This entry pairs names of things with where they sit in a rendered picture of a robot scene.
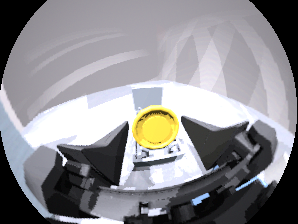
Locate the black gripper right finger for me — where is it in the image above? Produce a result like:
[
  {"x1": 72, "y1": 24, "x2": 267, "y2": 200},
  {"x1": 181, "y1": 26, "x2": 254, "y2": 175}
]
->
[{"x1": 181, "y1": 115, "x2": 249, "y2": 171}]

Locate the grey cylinder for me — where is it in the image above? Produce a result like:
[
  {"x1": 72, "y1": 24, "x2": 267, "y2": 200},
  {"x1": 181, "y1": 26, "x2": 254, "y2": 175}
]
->
[{"x1": 263, "y1": 153, "x2": 290, "y2": 185}]

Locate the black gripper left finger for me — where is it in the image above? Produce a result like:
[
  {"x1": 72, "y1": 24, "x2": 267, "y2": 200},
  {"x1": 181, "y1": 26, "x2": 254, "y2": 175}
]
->
[{"x1": 56, "y1": 120, "x2": 129, "y2": 186}]

